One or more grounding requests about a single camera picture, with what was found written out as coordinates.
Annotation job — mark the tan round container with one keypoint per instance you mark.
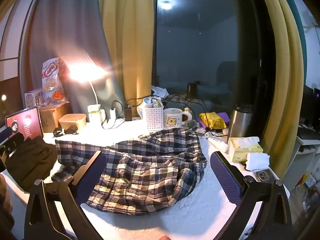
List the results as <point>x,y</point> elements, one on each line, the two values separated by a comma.
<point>72,121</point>

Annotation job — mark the yellow curtain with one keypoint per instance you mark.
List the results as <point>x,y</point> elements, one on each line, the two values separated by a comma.
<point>282,80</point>
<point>130,30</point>

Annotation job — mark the white tube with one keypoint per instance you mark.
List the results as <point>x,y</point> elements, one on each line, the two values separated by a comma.
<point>217,142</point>

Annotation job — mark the small printed box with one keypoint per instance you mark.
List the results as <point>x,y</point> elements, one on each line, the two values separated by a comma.
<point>33,98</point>

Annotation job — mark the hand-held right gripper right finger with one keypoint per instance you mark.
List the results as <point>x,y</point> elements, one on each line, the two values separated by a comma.
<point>225,177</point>

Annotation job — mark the plaid flannel shirt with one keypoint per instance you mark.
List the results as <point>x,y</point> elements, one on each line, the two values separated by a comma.
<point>140,170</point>

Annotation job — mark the cardboard box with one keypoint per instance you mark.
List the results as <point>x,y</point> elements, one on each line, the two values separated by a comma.
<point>50,116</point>

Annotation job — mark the blue white roll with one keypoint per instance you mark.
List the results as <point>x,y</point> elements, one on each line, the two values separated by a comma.
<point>147,101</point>

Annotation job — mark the dark cloth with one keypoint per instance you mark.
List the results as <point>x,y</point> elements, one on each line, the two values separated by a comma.
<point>30,162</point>

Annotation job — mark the steel thermos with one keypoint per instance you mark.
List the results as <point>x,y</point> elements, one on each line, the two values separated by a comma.
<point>238,125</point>

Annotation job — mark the mushroom figurine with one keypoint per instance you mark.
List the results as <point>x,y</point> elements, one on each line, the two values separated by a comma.
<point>187,112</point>

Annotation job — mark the black power adapter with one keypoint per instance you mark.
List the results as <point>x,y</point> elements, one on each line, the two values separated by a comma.
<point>128,113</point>

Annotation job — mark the white folded towel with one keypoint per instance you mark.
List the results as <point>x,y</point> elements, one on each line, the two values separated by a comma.
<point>257,161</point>

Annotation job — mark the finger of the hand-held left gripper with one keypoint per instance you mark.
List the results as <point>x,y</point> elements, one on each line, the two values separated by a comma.
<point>7,135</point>
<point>13,150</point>

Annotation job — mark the green white milk carton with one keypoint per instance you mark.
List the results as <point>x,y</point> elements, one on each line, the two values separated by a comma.
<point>94,113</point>

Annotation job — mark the pale yellow tissue box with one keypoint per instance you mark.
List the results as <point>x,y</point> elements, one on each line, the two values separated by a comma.
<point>243,150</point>

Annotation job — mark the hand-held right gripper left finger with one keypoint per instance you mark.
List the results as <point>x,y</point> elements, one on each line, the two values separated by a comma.
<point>91,177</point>

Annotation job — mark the computer monitor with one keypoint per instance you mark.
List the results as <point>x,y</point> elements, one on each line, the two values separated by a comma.
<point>312,105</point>

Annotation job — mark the grey stone figurine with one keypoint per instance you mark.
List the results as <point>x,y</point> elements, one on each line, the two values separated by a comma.
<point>192,125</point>

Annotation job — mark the white charger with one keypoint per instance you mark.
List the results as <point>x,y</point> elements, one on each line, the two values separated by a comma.
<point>112,114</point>

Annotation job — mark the yellow printed pouch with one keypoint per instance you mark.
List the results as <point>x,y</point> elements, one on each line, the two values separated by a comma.
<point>212,120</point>

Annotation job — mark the smartphone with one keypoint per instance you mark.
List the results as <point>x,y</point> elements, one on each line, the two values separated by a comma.
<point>265,175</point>

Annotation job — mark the purple pouch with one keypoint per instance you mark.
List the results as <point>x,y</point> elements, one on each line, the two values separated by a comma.
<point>223,117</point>

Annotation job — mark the white bear mug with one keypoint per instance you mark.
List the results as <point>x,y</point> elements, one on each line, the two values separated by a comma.
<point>172,120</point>

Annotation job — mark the printed snack bag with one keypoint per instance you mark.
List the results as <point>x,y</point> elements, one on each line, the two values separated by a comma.
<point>52,80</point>

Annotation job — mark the white plastic basket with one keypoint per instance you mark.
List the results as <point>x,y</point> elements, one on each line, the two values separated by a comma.
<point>154,117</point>

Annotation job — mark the white desk lamp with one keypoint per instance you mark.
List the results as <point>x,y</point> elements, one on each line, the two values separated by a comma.
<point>85,72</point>

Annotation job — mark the white textured tablecloth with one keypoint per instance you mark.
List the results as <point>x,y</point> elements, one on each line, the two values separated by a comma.
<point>200,205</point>

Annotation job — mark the crumpled white plastic bag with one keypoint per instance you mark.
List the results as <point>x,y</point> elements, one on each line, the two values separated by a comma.
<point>160,91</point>

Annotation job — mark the white power strip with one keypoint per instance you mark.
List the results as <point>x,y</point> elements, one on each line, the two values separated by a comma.
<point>117,122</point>

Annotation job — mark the tablet with red screen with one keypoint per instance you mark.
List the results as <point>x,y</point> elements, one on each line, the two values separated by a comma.
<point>28,122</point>

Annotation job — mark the grey curtain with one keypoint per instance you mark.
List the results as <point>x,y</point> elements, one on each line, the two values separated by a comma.
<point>62,25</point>

